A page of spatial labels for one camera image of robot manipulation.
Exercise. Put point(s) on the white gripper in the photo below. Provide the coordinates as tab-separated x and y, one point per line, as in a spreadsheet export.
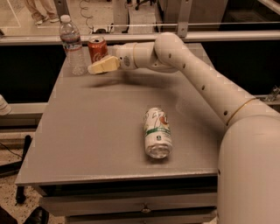
124	57

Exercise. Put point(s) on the red coke can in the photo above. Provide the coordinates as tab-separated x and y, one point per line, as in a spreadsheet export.
97	47

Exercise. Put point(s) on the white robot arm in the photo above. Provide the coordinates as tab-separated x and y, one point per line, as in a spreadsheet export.
249	157

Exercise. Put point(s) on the clear plastic water bottle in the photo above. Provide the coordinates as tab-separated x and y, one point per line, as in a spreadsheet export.
71	41

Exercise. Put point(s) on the white green 7up can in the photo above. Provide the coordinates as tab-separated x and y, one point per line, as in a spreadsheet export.
157	134

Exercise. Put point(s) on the white cup edge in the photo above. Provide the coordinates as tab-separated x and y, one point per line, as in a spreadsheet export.
5	108

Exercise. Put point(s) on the metal railing bar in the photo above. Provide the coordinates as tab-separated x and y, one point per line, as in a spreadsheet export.
191	37

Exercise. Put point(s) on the grey cabinet drawer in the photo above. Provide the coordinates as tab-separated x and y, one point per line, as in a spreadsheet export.
101	204

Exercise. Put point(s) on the metal drawer knob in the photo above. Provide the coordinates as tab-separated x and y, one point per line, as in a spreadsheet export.
145	210

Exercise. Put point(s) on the black shoe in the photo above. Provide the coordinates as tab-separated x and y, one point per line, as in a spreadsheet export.
38	216

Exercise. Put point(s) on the grey lower drawer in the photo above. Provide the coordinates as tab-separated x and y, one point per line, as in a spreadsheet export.
170	216

